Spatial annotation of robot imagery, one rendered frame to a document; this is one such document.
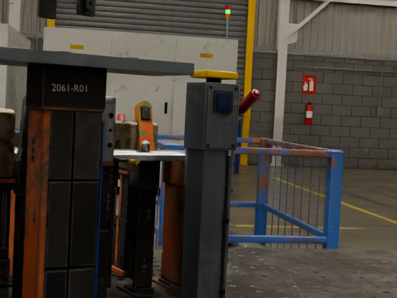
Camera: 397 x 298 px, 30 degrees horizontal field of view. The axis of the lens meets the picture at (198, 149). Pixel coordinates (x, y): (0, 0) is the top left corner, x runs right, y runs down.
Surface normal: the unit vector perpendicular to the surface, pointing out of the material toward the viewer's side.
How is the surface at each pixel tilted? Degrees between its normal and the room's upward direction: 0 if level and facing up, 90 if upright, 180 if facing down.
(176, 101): 90
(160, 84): 90
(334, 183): 90
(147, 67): 90
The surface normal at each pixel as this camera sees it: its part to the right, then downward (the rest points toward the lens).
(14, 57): 0.50, 0.07
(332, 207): 0.19, 0.06
